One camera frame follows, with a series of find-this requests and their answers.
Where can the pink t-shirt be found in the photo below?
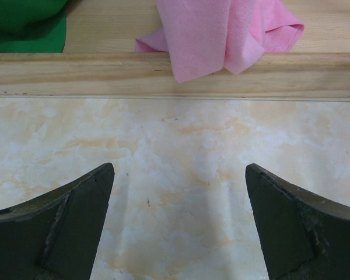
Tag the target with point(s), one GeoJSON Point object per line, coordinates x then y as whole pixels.
{"type": "Point", "coordinates": [203, 37]}

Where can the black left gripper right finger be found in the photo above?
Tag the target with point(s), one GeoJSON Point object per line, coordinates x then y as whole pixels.
{"type": "Point", "coordinates": [302, 235]}

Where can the green tank top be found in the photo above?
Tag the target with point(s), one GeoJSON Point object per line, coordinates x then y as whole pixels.
{"type": "Point", "coordinates": [32, 26]}

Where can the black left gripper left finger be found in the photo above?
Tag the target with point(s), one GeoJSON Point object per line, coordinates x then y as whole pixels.
{"type": "Point", "coordinates": [56, 235]}

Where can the wooden clothes rack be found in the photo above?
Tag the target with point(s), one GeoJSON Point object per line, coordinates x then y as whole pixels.
{"type": "Point", "coordinates": [99, 60]}

